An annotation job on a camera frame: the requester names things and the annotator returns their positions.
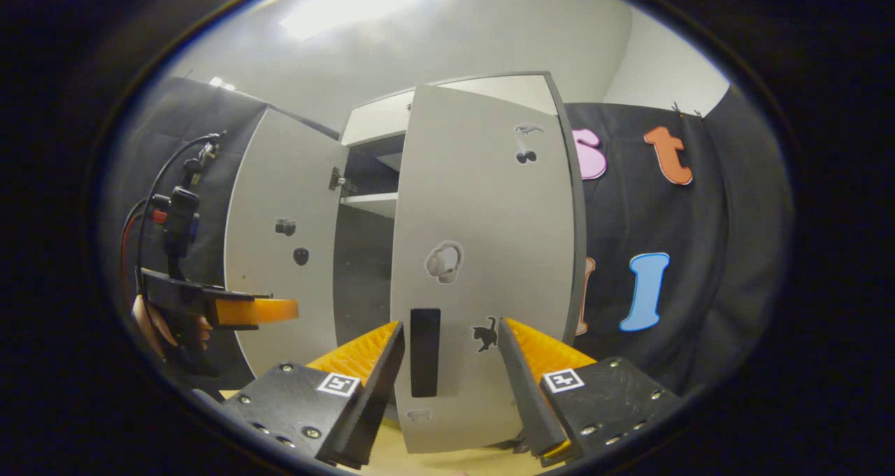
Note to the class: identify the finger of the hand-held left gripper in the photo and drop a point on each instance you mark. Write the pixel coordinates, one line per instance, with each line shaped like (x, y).
(259, 312)

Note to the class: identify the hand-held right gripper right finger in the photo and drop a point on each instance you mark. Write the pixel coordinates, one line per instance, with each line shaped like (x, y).
(524, 392)

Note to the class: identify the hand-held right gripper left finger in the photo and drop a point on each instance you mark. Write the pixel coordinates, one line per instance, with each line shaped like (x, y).
(374, 392)

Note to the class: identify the white cabinet door camera sticker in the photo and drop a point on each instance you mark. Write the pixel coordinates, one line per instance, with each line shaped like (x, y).
(280, 182)

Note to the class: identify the white shoe cabinet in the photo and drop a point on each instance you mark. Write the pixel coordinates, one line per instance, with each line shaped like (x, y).
(360, 266)

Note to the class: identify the white cabinet door cat sticker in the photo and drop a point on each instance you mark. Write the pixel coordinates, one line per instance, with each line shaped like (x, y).
(482, 203)

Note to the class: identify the metal door hinge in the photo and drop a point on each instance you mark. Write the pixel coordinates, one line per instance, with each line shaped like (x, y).
(339, 181)

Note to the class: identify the white cabinet shelf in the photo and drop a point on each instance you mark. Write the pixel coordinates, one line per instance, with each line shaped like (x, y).
(370, 202)

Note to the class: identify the black backdrop cloth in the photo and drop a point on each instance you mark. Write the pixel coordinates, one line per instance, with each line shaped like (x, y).
(727, 224)

